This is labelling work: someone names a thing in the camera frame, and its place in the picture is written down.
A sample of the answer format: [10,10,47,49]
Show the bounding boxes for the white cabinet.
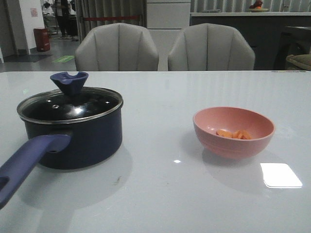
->
[146,0,191,30]

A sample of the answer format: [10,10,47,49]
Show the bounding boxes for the right beige upholstered chair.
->
[168,23,256,71]

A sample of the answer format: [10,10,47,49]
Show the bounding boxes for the dark side table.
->
[274,26,311,70]

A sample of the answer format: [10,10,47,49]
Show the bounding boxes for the olive cushion seat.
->
[285,54,311,71]

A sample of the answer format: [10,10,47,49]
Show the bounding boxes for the orange ham slices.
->
[216,130,252,140]

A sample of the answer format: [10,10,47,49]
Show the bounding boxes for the person in dark clothes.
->
[52,0,75,40]

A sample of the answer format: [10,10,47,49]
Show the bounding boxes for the red trash bin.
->
[34,28,50,52]

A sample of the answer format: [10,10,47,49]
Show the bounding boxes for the left beige upholstered chair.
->
[75,23,159,71]

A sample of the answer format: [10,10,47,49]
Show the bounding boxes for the glass lid blue knob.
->
[17,71,123,125]

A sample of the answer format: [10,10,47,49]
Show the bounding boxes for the red barrier belt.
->
[82,15,141,21]

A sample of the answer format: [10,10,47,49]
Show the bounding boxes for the fruit plate on counter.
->
[248,0,269,12]

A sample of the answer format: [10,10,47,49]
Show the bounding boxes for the pink plastic bowl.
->
[193,106,275,159]

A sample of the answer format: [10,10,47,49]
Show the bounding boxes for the dark blue saucepan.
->
[0,107,122,206]

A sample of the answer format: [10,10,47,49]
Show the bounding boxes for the dark grey sideboard counter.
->
[190,12,311,70]

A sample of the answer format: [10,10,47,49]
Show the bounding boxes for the beige upholstered chair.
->
[168,23,256,71]
[75,23,159,71]

